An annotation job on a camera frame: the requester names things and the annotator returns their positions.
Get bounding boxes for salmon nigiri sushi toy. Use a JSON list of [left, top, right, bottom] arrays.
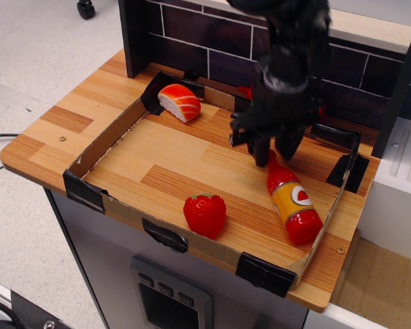
[[158, 84, 201, 123]]

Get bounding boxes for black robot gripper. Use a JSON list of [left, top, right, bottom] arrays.
[[229, 1, 331, 167]]

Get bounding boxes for black right post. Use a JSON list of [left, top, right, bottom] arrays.
[[371, 43, 411, 158]]

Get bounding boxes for red hot sauce bottle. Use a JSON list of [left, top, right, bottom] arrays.
[[266, 150, 323, 244]]

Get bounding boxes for red ketchup bottle lying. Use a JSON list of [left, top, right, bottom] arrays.
[[237, 84, 326, 123]]

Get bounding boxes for white side cabinet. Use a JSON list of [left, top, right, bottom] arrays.
[[304, 117, 411, 328]]

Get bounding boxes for light wooden shelf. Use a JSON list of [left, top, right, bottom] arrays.
[[177, 0, 411, 56]]

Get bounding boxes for black metal bracket with screw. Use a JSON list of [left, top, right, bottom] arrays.
[[10, 291, 71, 329]]

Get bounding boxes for black corner post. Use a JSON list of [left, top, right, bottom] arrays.
[[118, 0, 162, 78]]

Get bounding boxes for black chair caster wheel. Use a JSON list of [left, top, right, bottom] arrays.
[[77, 0, 95, 20]]

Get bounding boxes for grey oven control panel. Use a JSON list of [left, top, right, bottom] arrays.
[[129, 257, 214, 329]]

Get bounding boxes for red toy strawberry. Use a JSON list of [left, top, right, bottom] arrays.
[[183, 193, 227, 240]]

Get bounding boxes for cardboard fence with black tape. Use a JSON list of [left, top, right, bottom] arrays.
[[64, 72, 363, 308]]

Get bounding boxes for black braided cable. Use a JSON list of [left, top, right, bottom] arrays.
[[0, 298, 21, 329]]

